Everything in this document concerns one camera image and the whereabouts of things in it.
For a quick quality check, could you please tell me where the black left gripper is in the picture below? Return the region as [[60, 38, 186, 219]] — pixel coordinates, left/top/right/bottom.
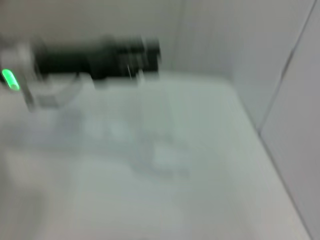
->
[[34, 37, 161, 81]]

